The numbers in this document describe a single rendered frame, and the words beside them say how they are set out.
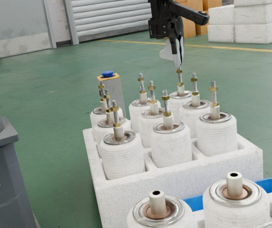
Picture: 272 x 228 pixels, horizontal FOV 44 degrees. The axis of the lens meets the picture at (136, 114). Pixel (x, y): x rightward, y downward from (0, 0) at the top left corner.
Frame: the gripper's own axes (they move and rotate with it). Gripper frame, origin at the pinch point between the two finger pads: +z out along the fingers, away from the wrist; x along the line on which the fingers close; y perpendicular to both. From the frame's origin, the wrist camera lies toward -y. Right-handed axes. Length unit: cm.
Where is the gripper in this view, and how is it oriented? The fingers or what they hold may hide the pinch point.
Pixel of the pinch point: (180, 64)
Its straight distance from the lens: 100.9
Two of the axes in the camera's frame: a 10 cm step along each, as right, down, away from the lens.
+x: -4.1, 3.4, -8.4
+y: -9.0, -0.1, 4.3
